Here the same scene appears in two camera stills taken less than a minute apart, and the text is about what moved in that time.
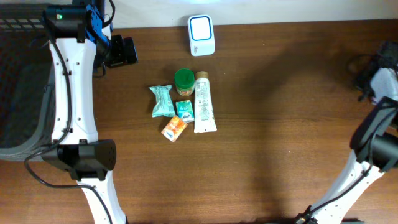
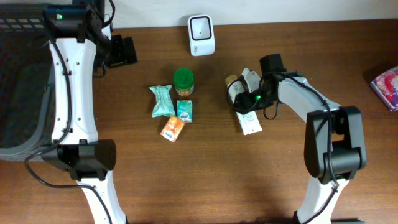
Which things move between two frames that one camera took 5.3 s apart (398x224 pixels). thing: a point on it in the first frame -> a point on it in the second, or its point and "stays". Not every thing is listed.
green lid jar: [185, 81] stays
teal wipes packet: [164, 104] stays
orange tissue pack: [174, 129] stays
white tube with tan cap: [204, 120] -> [249, 121]
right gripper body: [367, 91] -> [248, 99]
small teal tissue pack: [185, 111] stays
